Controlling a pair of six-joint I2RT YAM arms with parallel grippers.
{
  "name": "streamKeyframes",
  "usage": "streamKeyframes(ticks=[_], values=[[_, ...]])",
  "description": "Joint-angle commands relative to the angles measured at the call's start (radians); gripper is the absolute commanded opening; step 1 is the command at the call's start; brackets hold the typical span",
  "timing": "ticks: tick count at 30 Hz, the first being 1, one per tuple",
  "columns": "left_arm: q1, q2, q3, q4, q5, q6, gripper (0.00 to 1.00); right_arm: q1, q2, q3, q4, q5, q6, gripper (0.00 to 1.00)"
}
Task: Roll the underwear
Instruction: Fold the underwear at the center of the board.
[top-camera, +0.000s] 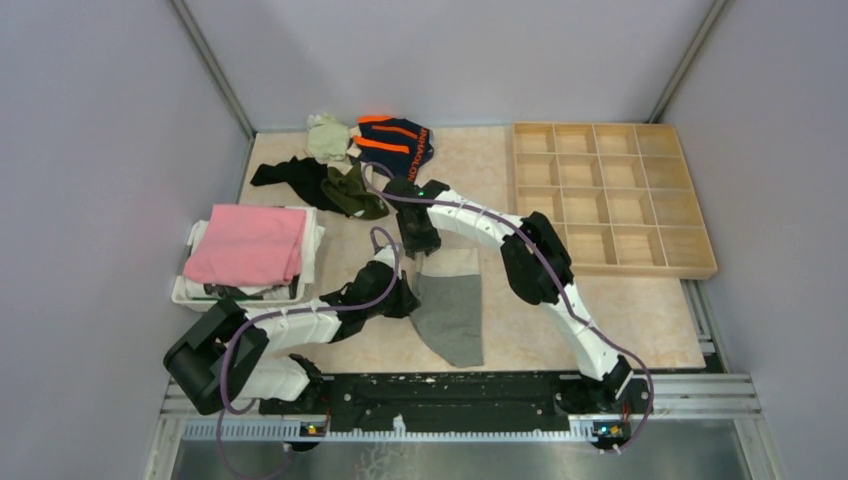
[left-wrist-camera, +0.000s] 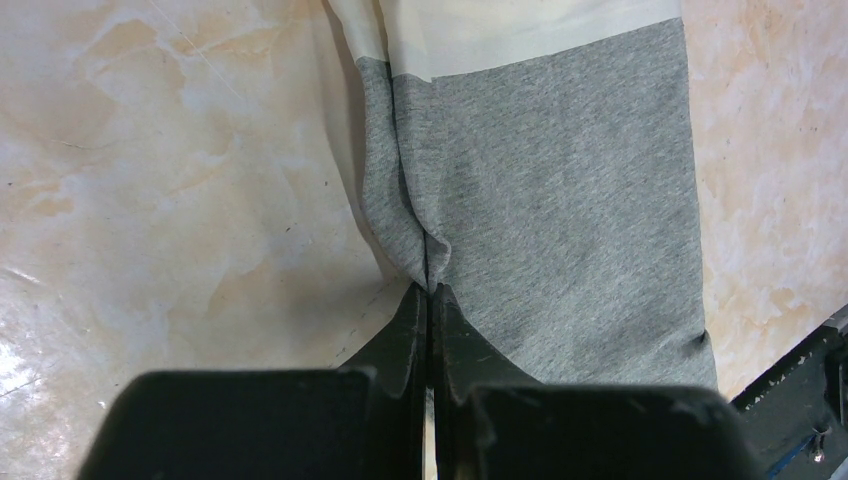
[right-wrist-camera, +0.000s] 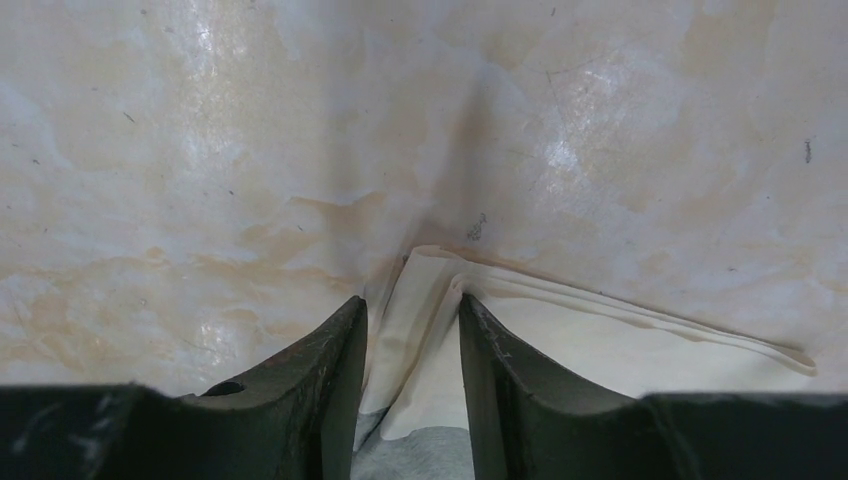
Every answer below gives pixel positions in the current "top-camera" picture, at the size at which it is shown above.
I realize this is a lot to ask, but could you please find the grey underwear white waistband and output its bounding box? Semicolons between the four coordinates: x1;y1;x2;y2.
410;248;484;368

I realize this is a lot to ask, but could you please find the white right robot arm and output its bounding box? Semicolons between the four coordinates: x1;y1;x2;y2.
382;177;633;412

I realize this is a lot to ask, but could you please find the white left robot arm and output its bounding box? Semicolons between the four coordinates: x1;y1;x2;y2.
163;260;421;415

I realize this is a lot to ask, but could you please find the dark green underwear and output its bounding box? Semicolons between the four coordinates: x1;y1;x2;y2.
321;169;389;220

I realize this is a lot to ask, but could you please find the navy orange underwear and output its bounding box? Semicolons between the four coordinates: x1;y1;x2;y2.
351;116;435;182

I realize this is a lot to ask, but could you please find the black underwear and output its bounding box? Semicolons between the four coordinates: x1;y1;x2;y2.
250;157;345;215

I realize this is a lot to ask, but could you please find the light green underwear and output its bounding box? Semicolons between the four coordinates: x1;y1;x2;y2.
306;114;350;161

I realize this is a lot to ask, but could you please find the pink folded cloth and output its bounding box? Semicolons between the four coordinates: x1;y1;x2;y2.
183;204;307;287

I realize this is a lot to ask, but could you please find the white perforated plastic basket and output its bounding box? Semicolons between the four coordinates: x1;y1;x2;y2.
171;221;313;314

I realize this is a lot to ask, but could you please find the wooden compartment tray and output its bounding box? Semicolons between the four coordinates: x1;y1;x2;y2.
512;122;718;280

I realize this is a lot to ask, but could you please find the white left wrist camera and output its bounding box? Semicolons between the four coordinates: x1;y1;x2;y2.
373;245;399;270

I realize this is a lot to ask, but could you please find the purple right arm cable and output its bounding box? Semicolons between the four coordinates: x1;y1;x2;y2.
360;162;656;455

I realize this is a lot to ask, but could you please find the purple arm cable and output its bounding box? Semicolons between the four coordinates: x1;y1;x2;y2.
215;226;403;480
360;162;656;455

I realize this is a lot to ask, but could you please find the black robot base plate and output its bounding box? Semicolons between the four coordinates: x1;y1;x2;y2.
258;371;650;433

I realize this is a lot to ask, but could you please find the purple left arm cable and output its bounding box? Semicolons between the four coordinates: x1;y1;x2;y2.
215;226;403;480

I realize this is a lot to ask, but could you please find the aluminium frame rail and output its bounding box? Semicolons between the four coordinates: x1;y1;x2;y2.
144;371;785;479

